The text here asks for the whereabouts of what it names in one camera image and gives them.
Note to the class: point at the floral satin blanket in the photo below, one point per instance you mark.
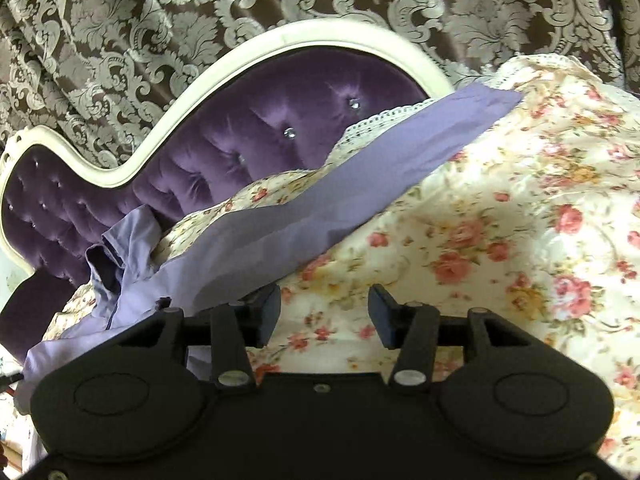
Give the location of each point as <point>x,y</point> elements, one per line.
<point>500,240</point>

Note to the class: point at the lavender shirt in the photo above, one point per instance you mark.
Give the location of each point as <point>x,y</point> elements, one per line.
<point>320,200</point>

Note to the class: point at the brown damask curtain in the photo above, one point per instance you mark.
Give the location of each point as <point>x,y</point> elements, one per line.
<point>150,20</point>

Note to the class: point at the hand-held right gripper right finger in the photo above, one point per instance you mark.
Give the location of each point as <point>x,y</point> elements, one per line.
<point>380,316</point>

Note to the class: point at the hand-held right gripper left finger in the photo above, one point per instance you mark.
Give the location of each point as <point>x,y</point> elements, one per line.
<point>270,312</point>

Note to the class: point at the purple tufted sofa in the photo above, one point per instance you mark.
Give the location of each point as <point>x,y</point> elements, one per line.
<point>210,125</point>

